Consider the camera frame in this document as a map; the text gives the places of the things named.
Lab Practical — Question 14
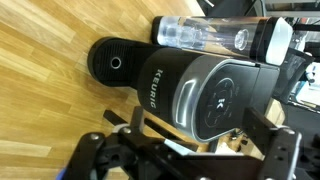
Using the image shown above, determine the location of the clear water reservoir black lid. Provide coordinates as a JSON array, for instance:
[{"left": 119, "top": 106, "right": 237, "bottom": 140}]
[{"left": 151, "top": 15, "right": 295, "bottom": 67}]

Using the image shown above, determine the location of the long flat cardboard box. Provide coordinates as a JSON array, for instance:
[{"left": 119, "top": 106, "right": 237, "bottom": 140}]
[{"left": 264, "top": 97, "right": 287, "bottom": 126}]

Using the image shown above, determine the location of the black riser stand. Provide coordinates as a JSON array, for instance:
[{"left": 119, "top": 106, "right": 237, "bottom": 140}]
[{"left": 102, "top": 109, "right": 202, "bottom": 152}]

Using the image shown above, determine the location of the white whiteboard panel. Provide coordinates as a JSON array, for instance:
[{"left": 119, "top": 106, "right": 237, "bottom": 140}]
[{"left": 162, "top": 137, "right": 198, "bottom": 156}]

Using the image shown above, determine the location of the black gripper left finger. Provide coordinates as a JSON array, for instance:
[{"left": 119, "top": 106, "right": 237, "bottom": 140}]
[{"left": 61, "top": 105, "right": 168, "bottom": 180}]

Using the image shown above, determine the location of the black Keurig coffee maker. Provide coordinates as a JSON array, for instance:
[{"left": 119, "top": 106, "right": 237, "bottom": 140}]
[{"left": 86, "top": 36, "right": 281, "bottom": 145}]

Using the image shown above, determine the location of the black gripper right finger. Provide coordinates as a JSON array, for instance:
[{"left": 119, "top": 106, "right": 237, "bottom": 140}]
[{"left": 241, "top": 106, "right": 303, "bottom": 180}]

